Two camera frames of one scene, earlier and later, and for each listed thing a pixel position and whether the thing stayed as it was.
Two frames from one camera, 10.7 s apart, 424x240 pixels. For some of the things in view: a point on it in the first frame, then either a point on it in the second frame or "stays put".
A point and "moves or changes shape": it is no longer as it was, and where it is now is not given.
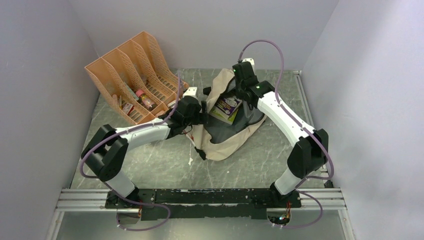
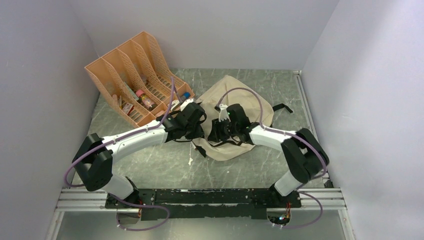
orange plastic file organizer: x=137 y=80 stays put
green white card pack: x=131 y=92 stays put
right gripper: x=238 y=93 -> x=215 y=134
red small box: x=128 y=108 stays put
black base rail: x=206 y=204 stays put
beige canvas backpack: x=215 y=139 moves or changes shape
